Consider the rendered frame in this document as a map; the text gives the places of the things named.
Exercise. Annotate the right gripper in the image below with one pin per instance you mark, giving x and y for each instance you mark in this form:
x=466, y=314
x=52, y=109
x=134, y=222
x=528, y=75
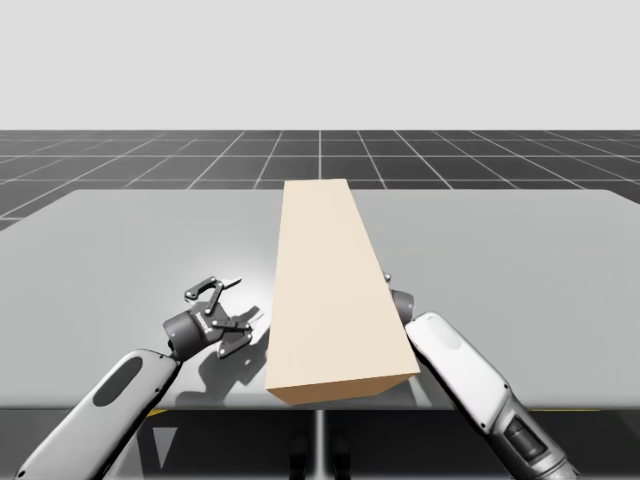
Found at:
x=401, y=302

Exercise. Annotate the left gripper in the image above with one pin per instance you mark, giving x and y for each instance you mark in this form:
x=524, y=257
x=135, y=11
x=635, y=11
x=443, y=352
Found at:
x=194, y=330

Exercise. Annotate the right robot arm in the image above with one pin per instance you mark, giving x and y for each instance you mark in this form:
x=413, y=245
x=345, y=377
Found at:
x=475, y=385

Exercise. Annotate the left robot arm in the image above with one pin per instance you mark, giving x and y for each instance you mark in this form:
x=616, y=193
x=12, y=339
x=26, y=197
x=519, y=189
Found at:
x=105, y=400

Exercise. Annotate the tall board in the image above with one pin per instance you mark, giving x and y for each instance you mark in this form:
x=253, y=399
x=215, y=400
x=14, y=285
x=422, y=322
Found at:
x=330, y=295

